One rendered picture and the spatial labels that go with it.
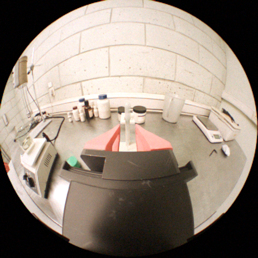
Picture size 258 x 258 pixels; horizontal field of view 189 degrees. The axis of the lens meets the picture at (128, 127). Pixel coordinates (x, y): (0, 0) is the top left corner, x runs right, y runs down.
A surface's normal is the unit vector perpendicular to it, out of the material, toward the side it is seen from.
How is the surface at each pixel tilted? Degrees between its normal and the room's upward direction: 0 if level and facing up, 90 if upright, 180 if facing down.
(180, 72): 90
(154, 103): 90
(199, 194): 0
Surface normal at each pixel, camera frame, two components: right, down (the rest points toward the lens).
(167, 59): -0.02, 0.59
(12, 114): 1.00, 0.02
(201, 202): 0.01, -0.81
